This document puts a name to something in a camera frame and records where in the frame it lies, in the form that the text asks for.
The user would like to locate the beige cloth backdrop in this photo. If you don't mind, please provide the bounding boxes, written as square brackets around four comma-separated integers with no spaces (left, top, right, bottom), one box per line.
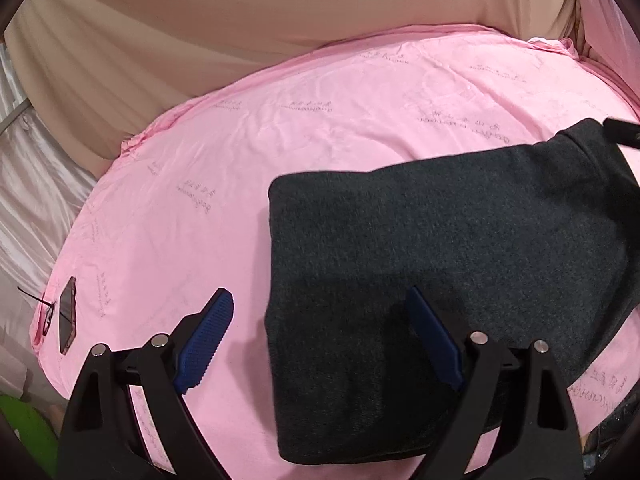
[2,0,586,176]

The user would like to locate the white satin curtain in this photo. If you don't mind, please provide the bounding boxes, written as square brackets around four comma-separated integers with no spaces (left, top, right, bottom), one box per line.
[0,40,101,401]

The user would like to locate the pink curtain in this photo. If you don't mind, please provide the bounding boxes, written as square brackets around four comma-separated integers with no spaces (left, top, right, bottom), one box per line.
[562,0,640,92]

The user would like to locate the green object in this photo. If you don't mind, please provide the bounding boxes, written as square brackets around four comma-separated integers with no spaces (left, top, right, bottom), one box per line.
[0,394,60,478]

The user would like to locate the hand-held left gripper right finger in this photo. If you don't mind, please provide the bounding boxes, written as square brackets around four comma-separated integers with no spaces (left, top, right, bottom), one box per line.
[406,286,586,480]

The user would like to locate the dark grey pants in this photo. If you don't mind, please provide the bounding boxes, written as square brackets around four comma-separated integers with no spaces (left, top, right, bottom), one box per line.
[267,117,640,463]

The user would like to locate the grey metal rail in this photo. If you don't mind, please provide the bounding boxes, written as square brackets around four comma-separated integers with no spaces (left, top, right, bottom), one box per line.
[0,101,32,136]

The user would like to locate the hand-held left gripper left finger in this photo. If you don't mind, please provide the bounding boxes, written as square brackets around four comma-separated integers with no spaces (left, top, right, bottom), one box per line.
[56,288,234,480]

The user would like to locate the thin-framed eyeglasses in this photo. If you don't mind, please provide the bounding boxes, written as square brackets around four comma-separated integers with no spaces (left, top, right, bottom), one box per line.
[17,286,63,339]

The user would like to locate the pink bed sheet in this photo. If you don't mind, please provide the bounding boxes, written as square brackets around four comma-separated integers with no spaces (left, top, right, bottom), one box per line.
[30,22,640,480]

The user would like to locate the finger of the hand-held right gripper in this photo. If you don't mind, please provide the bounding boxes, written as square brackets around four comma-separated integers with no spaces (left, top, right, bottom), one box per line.
[602,117,640,150]

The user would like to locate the smartphone with brown case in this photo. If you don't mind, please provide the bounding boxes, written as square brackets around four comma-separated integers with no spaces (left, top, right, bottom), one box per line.
[58,276,78,356]

